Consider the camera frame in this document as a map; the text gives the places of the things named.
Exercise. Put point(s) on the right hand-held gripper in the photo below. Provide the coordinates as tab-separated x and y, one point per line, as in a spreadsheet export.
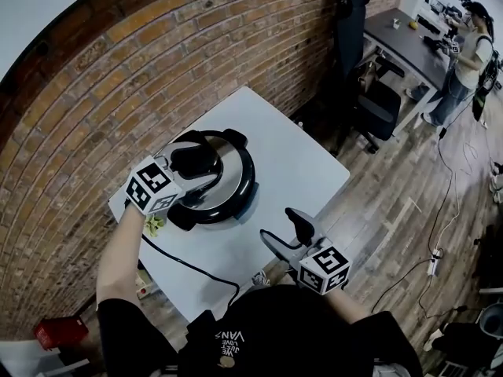
324	269

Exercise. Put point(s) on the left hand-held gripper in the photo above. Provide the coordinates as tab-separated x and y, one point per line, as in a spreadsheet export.
151	185

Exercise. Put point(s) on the silver rice cooker lid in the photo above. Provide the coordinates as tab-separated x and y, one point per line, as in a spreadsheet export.
226	159

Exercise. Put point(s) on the black silver rice cooker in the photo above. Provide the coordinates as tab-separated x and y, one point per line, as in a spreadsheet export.
236	179

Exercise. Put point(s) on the person's right forearm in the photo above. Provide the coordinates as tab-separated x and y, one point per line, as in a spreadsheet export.
344	304

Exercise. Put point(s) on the person's left forearm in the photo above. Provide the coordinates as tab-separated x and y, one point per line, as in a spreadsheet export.
120	257

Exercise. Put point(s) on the crumpled yellow-green tag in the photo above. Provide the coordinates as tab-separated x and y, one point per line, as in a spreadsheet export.
154	226

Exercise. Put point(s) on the person's black shirt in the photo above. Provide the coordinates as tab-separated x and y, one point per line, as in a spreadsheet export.
283	328

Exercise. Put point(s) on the white socket box red button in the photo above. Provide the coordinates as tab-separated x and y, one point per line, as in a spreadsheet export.
143	285

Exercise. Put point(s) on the white power strip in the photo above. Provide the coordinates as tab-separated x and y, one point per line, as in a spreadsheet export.
434	263

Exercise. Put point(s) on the black office chair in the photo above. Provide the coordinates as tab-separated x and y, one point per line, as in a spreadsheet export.
365	92

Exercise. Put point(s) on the tan bag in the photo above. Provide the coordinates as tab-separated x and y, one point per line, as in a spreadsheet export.
368	76

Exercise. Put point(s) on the black bag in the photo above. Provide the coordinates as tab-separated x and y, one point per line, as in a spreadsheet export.
465	342

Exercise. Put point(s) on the white shoes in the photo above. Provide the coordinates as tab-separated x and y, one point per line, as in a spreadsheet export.
497	183

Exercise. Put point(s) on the dark grey desk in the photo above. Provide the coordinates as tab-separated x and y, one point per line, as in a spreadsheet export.
408	49

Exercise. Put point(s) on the grey waste bin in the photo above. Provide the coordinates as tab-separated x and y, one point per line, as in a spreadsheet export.
492	322

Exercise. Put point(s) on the small white cup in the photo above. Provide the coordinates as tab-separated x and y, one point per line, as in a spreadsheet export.
396	23

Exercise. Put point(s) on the black object on desk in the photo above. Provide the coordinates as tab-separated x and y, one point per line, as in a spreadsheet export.
432	42

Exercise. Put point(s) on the yellow fruit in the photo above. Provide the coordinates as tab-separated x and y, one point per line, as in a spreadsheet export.
413	24

